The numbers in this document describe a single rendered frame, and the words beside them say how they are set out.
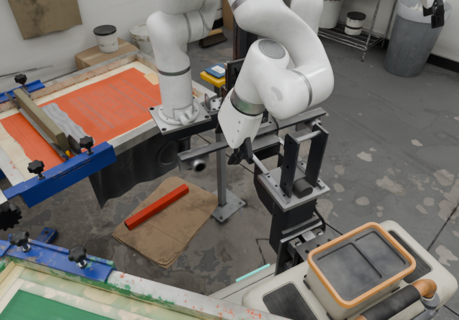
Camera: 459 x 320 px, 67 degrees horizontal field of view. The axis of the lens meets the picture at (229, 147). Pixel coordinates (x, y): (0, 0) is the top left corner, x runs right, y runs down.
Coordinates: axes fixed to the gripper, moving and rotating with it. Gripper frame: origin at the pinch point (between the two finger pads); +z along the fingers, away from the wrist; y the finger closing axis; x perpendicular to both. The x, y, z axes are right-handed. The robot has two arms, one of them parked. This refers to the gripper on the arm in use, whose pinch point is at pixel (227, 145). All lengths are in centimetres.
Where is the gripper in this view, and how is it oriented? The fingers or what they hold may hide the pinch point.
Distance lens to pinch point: 82.4
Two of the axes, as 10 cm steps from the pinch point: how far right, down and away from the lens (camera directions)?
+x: 9.0, -1.3, 4.1
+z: -2.7, 5.8, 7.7
